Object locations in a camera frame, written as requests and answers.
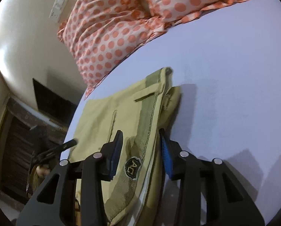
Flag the dark bedside furniture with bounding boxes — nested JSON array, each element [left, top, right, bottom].
[[33, 79, 77, 127]]

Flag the white wall switch plate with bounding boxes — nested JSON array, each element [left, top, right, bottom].
[[49, 0, 68, 24]]

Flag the white bed sheet mattress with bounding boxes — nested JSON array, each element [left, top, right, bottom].
[[60, 0, 281, 226]]

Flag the khaki olive pants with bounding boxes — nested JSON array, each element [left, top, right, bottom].
[[69, 67, 180, 225]]

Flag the left polka dot pillow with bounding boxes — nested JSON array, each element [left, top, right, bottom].
[[57, 0, 165, 96]]

